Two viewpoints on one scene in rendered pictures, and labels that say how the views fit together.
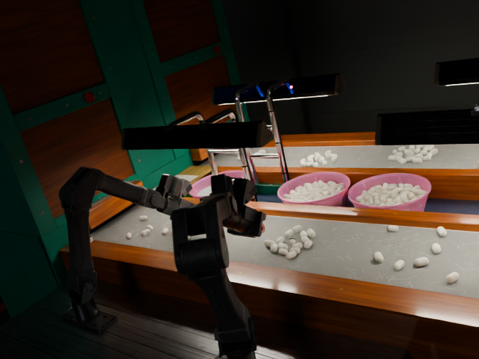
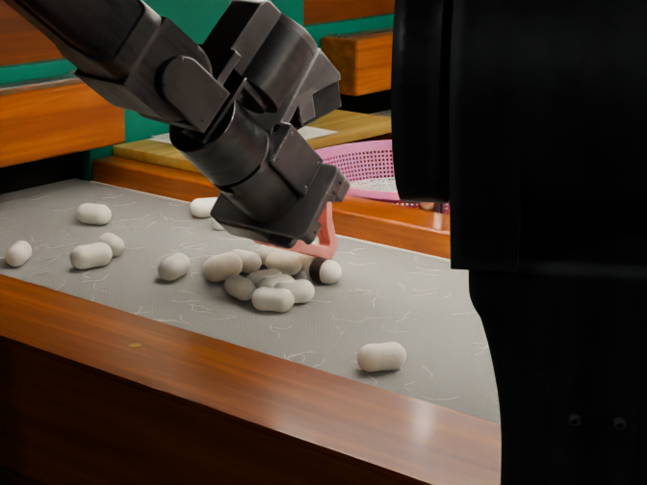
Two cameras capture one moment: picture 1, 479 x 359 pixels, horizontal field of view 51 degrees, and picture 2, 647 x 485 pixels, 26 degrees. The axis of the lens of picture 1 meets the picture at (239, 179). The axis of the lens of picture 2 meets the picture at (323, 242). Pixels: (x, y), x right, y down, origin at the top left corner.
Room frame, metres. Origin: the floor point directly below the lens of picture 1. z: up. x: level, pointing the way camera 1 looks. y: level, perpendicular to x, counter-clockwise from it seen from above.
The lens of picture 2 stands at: (0.53, 0.16, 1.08)
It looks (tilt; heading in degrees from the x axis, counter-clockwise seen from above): 15 degrees down; 1
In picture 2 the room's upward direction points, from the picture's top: straight up
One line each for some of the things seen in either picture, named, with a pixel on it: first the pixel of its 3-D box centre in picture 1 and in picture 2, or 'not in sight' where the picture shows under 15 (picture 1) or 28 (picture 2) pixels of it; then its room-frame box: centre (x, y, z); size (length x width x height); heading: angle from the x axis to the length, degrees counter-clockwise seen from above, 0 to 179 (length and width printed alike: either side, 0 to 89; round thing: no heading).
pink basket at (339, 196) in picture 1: (315, 197); not in sight; (1.68, -0.26, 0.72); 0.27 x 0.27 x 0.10
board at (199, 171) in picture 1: (180, 181); (266, 137); (2.10, 0.25, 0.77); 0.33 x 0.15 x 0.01; 141
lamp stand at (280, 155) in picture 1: (272, 136); not in sight; (2.00, -0.18, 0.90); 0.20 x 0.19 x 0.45; 51
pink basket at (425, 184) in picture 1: (390, 201); not in sight; (1.51, -0.47, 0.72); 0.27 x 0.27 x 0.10
